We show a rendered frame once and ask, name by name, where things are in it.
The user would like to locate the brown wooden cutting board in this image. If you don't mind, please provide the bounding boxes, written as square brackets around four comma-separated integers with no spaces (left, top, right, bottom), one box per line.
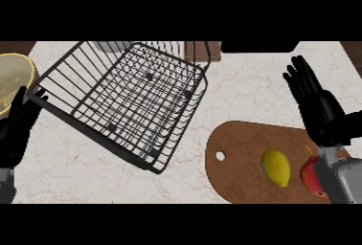
[206,120,352,205]

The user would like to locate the brown wooden block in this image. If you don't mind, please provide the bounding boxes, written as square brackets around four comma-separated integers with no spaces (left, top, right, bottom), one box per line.
[182,41,222,63]

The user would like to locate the grey metal container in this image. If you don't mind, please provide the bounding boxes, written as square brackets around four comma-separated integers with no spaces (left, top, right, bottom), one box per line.
[92,41,137,54]

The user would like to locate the black wire tiered basket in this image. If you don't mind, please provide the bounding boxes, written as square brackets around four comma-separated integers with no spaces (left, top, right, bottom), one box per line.
[26,41,213,175]

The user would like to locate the yellow rimmed glass bowl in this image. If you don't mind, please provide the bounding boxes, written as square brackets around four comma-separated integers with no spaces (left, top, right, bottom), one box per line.
[0,53,39,120]

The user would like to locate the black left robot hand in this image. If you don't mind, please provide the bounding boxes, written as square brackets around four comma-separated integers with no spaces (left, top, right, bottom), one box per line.
[0,85,49,170]

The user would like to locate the yellow lemon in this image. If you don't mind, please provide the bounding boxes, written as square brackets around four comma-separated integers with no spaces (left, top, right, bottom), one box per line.
[261,146,293,189]

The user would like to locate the red apple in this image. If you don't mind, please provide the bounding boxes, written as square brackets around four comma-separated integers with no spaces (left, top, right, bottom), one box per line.
[301,155,330,198]

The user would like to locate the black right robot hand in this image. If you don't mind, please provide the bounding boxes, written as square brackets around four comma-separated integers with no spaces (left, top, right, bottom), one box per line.
[281,55,362,148]

